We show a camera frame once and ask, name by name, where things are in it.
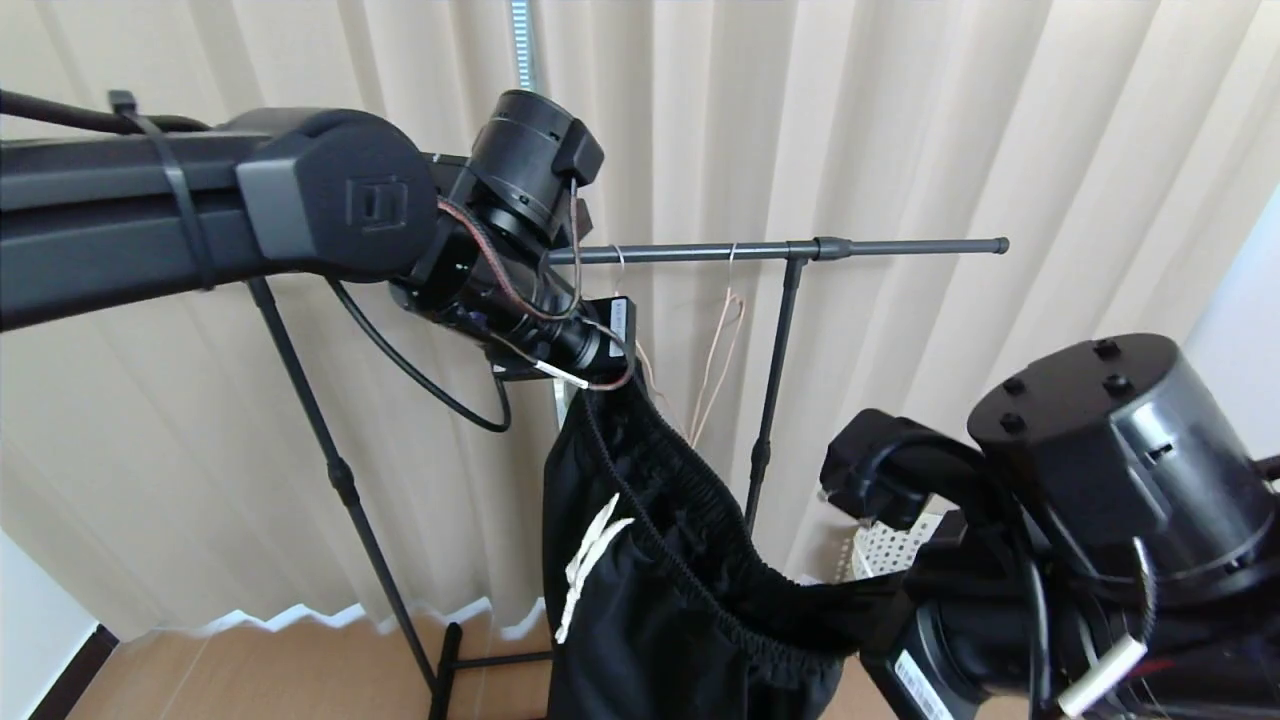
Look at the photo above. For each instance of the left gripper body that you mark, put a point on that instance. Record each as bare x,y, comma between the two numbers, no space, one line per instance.
540,335

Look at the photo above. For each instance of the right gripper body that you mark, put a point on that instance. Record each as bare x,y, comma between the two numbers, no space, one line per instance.
980,650

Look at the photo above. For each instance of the black shorts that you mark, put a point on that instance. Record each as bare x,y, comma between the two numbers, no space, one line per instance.
680,620

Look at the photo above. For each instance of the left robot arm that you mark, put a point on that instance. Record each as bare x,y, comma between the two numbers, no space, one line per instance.
320,190

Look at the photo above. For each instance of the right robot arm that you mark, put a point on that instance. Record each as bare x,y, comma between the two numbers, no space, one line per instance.
1100,450

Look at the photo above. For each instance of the pink clothes hanger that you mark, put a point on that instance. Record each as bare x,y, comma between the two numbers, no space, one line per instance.
733,265
619,265

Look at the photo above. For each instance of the white laundry basket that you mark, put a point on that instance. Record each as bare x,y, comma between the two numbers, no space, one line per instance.
895,550

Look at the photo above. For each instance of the black clothes rack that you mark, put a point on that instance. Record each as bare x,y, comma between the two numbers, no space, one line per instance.
900,247

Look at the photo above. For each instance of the beige curtain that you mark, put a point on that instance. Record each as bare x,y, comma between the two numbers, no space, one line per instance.
950,120

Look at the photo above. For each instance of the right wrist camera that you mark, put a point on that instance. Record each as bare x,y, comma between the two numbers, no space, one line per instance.
880,470

